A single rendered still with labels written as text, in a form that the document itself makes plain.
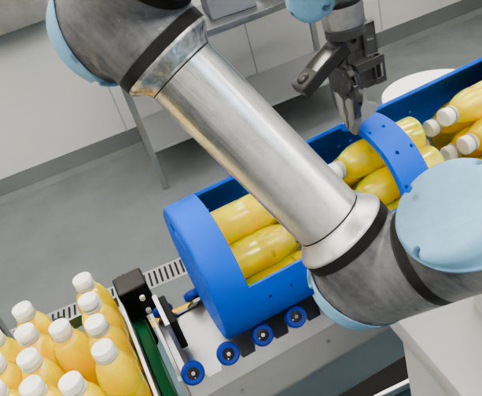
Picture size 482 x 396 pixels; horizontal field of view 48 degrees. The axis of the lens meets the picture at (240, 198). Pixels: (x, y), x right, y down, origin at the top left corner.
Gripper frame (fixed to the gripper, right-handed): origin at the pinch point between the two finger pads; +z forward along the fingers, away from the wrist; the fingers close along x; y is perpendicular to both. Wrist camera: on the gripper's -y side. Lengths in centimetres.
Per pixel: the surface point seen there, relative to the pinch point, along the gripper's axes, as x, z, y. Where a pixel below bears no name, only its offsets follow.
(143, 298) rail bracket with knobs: 15, 26, -50
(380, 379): 22, 108, 8
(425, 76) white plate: 42, 19, 51
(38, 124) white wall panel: 332, 79, -70
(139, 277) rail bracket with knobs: 19, 23, -49
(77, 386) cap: -14, 13, -65
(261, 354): -11.4, 30.8, -34.3
